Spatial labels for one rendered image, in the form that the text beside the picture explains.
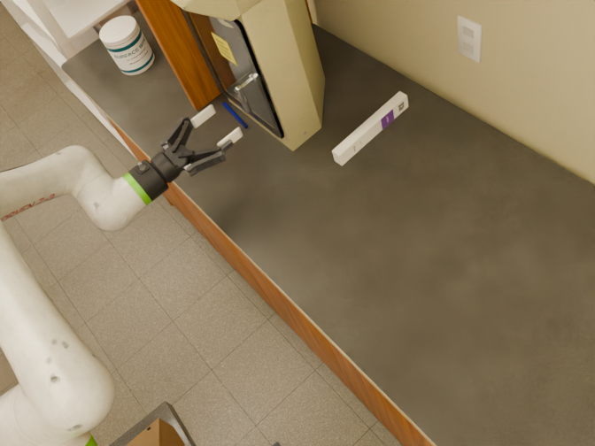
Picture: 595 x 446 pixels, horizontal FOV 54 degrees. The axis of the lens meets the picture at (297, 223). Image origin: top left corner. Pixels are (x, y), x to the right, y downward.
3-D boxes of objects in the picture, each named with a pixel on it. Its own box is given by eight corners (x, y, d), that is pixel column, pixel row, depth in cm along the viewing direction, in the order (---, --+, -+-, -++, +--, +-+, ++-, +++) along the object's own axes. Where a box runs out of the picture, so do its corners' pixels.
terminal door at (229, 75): (224, 91, 178) (170, -24, 146) (285, 140, 162) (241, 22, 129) (221, 93, 178) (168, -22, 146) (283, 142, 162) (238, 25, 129)
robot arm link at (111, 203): (111, 242, 146) (104, 237, 135) (78, 204, 146) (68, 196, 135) (156, 207, 149) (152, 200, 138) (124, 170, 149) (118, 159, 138)
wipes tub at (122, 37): (143, 44, 209) (123, 10, 197) (161, 59, 202) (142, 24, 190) (113, 65, 206) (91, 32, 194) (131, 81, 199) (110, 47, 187)
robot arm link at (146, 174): (140, 189, 151) (158, 209, 146) (119, 161, 141) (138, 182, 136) (158, 174, 152) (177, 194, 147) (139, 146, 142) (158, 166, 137)
